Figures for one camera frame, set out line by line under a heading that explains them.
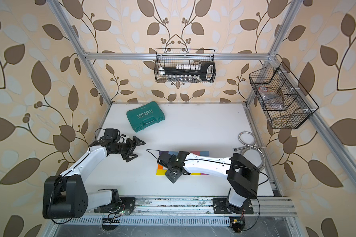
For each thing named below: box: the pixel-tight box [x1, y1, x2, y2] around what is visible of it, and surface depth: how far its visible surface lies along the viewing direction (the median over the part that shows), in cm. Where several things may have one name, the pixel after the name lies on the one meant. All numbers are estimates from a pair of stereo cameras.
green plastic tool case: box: [126, 101, 166, 133], surface depth 110 cm
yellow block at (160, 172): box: [155, 169, 168, 176], surface depth 88 cm
